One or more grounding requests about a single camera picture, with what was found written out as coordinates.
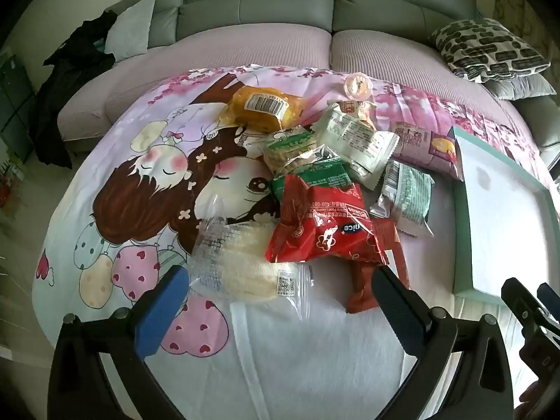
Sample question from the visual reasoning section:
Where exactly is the purple snack packet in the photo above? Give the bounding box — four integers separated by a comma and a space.
389, 120, 465, 181

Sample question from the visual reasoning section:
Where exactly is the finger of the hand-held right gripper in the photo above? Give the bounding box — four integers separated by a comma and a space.
537, 282, 560, 316
501, 277, 547, 337

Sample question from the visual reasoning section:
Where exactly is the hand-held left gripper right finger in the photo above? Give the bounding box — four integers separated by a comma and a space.
371, 265, 513, 420

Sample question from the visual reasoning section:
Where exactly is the dark red snack packet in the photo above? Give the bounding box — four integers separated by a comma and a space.
345, 219, 412, 314

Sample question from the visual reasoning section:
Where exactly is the grey leather cushion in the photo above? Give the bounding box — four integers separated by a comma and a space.
514, 95, 560, 154

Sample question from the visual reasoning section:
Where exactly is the clear rice cracker packet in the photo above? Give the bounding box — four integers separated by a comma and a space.
188, 195, 316, 320

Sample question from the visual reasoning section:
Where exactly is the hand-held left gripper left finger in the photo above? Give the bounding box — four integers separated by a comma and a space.
47, 265, 190, 420

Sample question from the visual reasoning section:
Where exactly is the printed blanket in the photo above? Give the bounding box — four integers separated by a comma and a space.
35, 65, 547, 420

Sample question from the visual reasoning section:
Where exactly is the yellow cake packet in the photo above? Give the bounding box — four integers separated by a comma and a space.
219, 85, 309, 134

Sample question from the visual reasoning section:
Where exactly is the grey sofa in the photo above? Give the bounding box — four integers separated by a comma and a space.
57, 0, 560, 167

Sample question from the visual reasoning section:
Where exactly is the bright red snack packet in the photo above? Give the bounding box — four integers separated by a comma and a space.
265, 174, 390, 265

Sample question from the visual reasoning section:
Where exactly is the white orange snack packet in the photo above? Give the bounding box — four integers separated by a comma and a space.
330, 98, 377, 130

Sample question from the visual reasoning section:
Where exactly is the light grey pillow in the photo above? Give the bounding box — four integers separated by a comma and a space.
104, 0, 157, 60

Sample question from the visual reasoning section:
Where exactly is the teal box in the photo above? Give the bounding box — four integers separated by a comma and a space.
450, 126, 553, 307

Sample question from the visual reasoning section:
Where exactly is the white green snack packet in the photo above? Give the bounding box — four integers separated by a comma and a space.
370, 160, 436, 238

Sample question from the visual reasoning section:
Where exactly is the clear jelly cup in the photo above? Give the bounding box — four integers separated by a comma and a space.
343, 73, 372, 97

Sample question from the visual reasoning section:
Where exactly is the black clothing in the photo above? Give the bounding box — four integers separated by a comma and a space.
30, 9, 119, 169

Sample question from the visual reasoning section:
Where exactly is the clear biscuit packet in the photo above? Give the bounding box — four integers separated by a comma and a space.
262, 125, 342, 180

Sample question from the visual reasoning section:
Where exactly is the black white patterned pillow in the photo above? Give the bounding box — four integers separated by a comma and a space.
428, 17, 551, 85

